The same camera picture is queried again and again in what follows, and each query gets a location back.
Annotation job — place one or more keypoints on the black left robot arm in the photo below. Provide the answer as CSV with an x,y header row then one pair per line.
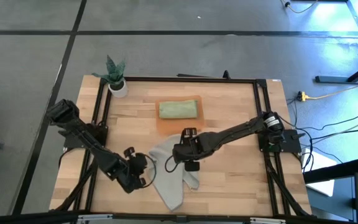
x,y
82,133

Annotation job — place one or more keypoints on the grey waffle microfiber towel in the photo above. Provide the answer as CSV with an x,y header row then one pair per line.
x,y
166,180

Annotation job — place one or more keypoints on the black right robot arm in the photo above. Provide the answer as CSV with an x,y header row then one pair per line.
x,y
235,133

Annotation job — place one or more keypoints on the green microfiber towel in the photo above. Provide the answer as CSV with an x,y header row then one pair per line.
x,y
179,109

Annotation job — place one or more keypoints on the green plant in white pot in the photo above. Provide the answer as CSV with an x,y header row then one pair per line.
x,y
118,90

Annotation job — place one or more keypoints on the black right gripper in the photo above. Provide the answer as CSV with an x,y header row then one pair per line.
x,y
188,149

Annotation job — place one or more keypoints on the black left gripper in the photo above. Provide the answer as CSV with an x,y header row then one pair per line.
x,y
135,169

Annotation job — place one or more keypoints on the black desk bar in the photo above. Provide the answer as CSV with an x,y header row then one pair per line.
x,y
337,171

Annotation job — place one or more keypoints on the black desk legs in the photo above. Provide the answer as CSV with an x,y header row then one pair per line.
x,y
331,79

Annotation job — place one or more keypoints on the white sheet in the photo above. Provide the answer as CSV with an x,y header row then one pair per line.
x,y
320,163

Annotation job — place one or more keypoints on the yellow power plug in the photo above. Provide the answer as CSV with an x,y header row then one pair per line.
x,y
301,96

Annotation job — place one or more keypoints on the black aluminium table frame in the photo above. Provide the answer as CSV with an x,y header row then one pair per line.
x,y
197,80

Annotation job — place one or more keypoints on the black crossbeam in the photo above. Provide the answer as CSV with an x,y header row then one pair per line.
x,y
42,217

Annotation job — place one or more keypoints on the silver metal bracket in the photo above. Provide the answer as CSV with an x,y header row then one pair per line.
x,y
267,220
95,217

